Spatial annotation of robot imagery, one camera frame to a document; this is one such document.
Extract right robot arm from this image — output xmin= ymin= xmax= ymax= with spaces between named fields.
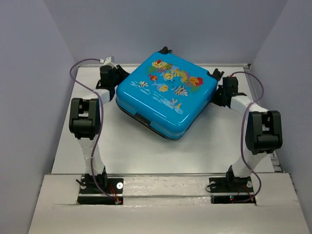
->
xmin=206 ymin=75 xmax=283 ymax=193

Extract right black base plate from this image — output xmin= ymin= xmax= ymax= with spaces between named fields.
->
xmin=206 ymin=177 xmax=256 ymax=204

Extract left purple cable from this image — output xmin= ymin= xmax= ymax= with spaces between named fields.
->
xmin=69 ymin=58 xmax=121 ymax=204

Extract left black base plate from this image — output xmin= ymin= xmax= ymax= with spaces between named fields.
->
xmin=76 ymin=176 xmax=124 ymax=205

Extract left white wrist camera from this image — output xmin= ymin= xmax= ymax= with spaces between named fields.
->
xmin=99 ymin=56 xmax=116 ymax=67

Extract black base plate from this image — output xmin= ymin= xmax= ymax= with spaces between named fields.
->
xmin=206 ymin=177 xmax=256 ymax=204
xmin=76 ymin=176 xmax=124 ymax=205

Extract blue hard-shell suitcase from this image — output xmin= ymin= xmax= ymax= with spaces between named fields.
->
xmin=116 ymin=46 xmax=224 ymax=140

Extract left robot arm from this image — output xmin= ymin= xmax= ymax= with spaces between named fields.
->
xmin=69 ymin=64 xmax=129 ymax=198

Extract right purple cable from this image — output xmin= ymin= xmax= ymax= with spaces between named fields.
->
xmin=230 ymin=71 xmax=265 ymax=202

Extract purple cable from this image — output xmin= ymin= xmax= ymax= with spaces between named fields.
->
xmin=230 ymin=71 xmax=265 ymax=202
xmin=69 ymin=58 xmax=121 ymax=204

